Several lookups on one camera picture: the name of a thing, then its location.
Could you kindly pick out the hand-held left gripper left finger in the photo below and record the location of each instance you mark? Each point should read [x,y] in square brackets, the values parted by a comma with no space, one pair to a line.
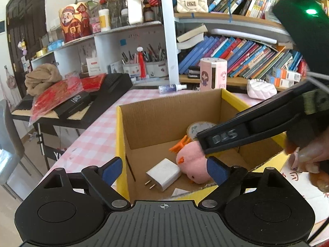
[111,171]

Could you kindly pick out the white pen cup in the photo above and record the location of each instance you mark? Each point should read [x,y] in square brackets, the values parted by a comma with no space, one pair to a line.
[156,69]
[131,69]

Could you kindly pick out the black keyboard stand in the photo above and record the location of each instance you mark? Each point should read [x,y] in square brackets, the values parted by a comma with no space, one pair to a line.
[42,139]

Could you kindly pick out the dark wooden door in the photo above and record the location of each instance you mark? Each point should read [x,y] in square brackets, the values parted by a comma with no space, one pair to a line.
[25,18]

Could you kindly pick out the white card sign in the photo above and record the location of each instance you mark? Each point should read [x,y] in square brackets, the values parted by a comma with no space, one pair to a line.
[92,67]

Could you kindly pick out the yellow cardboard box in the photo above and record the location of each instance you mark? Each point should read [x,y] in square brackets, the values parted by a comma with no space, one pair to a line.
[154,123]

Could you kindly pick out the orange white blue carton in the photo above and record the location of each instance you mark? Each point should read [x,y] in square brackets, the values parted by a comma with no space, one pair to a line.
[279,81]
[286,74]

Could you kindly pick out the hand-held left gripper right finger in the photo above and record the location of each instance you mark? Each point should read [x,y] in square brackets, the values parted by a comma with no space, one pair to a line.
[217,171]

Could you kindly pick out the pink cartoon cylinder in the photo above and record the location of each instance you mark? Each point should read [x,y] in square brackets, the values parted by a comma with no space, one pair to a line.
[213,74]

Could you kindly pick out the yellow tape roll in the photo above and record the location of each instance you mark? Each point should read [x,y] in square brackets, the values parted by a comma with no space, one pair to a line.
[198,128]

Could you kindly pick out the black electric keyboard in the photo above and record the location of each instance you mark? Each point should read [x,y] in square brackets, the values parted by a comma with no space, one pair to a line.
[115,82]

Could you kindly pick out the person's right hand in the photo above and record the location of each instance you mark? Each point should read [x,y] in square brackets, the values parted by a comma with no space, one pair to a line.
[308,157]

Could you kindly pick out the gold ribbon roll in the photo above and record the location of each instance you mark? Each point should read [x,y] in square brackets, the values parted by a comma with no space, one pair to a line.
[41,53]

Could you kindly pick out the pink axolotl plush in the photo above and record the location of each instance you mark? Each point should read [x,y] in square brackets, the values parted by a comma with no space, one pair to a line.
[190,159]

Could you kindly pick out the brown glass bottle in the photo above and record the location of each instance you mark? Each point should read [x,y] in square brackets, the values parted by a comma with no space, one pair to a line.
[149,14]

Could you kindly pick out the white bookshelf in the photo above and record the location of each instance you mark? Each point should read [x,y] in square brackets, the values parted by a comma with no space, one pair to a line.
[168,30]

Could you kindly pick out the purple spray bottle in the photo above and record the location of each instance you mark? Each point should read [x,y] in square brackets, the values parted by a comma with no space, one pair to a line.
[171,88]

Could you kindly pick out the pink checked cartoon tablecloth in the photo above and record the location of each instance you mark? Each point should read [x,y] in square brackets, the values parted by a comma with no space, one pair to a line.
[102,131]

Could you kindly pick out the red tassel ornament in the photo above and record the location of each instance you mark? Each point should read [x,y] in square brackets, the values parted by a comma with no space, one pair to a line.
[142,61]

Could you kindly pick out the row of leaning colourful books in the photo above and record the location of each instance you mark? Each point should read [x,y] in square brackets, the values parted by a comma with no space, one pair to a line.
[231,54]

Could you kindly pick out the small plush door charm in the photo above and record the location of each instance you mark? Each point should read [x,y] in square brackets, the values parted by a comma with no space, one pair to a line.
[22,46]

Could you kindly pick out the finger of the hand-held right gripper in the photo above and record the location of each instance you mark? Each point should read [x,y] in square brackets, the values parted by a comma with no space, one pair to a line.
[226,137]

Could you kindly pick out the beige folded cloth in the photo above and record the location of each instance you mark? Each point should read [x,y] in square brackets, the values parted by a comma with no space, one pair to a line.
[43,77]

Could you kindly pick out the white jar yellow label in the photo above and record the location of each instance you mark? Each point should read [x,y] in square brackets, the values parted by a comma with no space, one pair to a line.
[104,20]

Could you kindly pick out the white carton shaped container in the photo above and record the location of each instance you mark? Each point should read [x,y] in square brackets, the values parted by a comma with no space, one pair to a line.
[135,7]

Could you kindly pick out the small pink box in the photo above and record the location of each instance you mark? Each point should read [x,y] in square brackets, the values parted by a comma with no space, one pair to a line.
[95,27]

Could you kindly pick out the grey chair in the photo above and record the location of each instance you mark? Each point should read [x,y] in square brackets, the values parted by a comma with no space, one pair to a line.
[10,139]

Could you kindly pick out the red paper decorations pack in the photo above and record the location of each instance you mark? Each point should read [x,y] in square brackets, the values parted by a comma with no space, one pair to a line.
[59,92]

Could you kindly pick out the white charger plug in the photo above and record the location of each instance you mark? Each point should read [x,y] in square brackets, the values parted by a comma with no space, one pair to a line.
[164,173]

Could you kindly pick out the white quilted pouch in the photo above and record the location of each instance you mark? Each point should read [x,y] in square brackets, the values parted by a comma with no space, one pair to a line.
[259,90]

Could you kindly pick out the fortune god paper lantern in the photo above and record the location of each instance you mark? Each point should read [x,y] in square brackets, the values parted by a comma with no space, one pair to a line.
[74,23]

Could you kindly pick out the light blue packet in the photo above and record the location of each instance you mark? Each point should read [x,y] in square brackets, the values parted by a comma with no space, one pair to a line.
[55,45]

